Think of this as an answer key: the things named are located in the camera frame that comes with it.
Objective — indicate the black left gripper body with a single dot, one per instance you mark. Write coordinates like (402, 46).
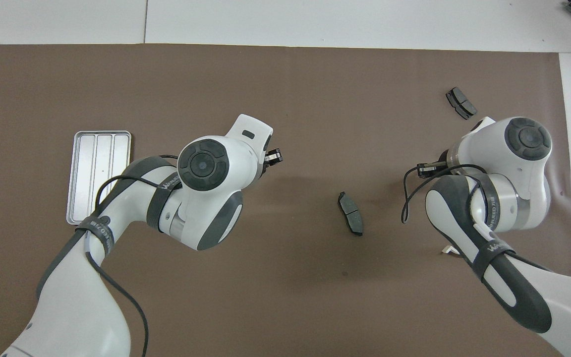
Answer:
(264, 166)

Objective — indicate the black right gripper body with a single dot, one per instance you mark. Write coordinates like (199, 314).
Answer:
(444, 165)

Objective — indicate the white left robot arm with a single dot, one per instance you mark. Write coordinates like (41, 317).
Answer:
(206, 168)

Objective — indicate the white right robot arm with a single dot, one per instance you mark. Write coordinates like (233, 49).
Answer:
(508, 163)

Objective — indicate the silver metal tray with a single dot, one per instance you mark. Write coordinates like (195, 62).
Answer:
(87, 163)

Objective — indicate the short grey brake pad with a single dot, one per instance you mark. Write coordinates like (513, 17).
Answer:
(461, 103)

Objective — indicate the brown paper table mat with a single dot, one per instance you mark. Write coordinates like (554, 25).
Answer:
(315, 99)

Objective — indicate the long grey brake pad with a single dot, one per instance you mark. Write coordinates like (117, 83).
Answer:
(351, 213)

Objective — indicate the white semicircular plastic bracket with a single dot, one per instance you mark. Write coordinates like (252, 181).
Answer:
(448, 250)

